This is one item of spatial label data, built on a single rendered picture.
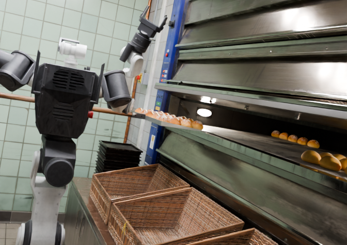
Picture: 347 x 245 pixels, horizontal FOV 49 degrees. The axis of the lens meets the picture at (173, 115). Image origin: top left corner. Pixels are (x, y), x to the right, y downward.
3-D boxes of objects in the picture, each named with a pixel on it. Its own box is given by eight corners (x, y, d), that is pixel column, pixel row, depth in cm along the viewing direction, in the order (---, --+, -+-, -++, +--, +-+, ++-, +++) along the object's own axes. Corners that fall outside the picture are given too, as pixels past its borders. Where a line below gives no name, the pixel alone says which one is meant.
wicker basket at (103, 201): (153, 199, 280) (159, 162, 278) (183, 229, 228) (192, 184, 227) (88, 195, 261) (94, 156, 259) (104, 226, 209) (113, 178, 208)
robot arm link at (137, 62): (145, 56, 188) (139, 79, 195) (135, 48, 193) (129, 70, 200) (135, 58, 184) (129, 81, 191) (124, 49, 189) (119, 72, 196)
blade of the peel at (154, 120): (160, 125, 217) (161, 120, 217) (130, 114, 266) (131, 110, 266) (213, 133, 232) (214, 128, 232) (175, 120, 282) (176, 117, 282)
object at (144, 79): (144, 84, 340) (146, 73, 340) (148, 85, 331) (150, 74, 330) (137, 83, 337) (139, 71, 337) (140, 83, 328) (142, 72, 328)
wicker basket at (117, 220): (184, 231, 226) (193, 185, 224) (236, 280, 174) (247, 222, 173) (105, 229, 206) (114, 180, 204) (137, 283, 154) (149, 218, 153)
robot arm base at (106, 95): (130, 107, 179) (132, 97, 169) (104, 111, 176) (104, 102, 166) (123, 78, 184) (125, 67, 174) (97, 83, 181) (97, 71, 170)
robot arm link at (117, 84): (130, 104, 182) (130, 93, 169) (111, 108, 180) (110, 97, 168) (125, 83, 186) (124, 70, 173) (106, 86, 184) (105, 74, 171)
